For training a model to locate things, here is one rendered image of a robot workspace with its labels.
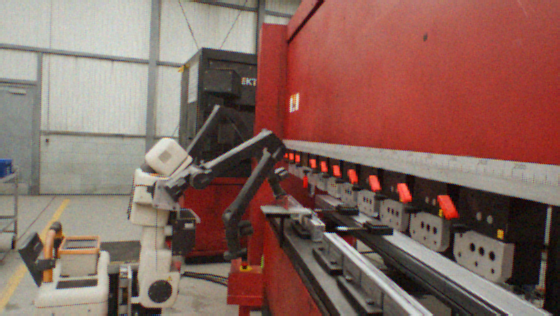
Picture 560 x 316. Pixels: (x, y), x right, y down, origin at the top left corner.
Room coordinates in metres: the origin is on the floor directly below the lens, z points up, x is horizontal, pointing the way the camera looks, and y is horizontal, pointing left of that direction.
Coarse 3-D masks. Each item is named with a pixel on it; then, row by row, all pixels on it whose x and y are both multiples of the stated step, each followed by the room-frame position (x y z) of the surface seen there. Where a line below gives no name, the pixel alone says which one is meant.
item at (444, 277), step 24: (336, 216) 2.55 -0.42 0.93; (360, 216) 2.30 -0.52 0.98; (360, 240) 2.11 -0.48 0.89; (384, 240) 1.83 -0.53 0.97; (408, 240) 1.79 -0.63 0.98; (408, 264) 1.58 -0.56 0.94; (432, 264) 1.44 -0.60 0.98; (456, 264) 1.45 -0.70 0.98; (432, 288) 1.40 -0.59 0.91; (456, 288) 1.26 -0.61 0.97; (480, 288) 1.21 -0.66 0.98; (504, 288) 1.22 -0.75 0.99; (456, 312) 1.26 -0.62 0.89; (480, 312) 1.14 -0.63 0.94; (504, 312) 1.05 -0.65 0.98; (528, 312) 1.04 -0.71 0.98
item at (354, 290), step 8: (344, 280) 1.45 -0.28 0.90; (344, 288) 1.40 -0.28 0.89; (352, 288) 1.37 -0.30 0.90; (360, 288) 1.38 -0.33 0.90; (352, 296) 1.32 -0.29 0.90; (360, 296) 1.30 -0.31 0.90; (368, 296) 1.31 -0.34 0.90; (360, 304) 1.24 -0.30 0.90; (368, 312) 1.19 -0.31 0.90; (376, 312) 1.19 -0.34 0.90
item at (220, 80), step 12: (204, 72) 3.27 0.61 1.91; (216, 72) 3.26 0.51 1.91; (228, 72) 3.26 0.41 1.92; (204, 84) 3.27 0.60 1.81; (216, 84) 3.26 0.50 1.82; (228, 84) 3.26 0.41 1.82; (240, 84) 3.65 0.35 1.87; (216, 96) 3.67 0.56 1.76; (228, 96) 3.60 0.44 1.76; (240, 96) 3.69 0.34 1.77; (228, 120) 3.66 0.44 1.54; (228, 132) 3.65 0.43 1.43; (228, 144) 3.65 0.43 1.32
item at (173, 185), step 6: (168, 180) 1.58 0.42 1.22; (174, 180) 1.58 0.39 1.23; (180, 180) 1.58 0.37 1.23; (168, 186) 1.54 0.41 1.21; (174, 186) 1.56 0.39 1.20; (180, 186) 1.58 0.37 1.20; (186, 186) 1.59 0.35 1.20; (168, 192) 1.54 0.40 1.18; (174, 192) 1.56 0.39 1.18; (180, 192) 1.58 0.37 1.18; (174, 198) 1.54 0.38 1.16
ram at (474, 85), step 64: (384, 0) 1.33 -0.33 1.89; (448, 0) 0.95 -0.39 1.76; (512, 0) 0.74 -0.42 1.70; (320, 64) 2.12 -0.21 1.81; (384, 64) 1.30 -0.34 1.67; (448, 64) 0.93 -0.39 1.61; (512, 64) 0.73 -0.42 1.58; (320, 128) 2.04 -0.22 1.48; (384, 128) 1.26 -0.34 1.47; (448, 128) 0.91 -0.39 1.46; (512, 128) 0.71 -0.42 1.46; (512, 192) 0.70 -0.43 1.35
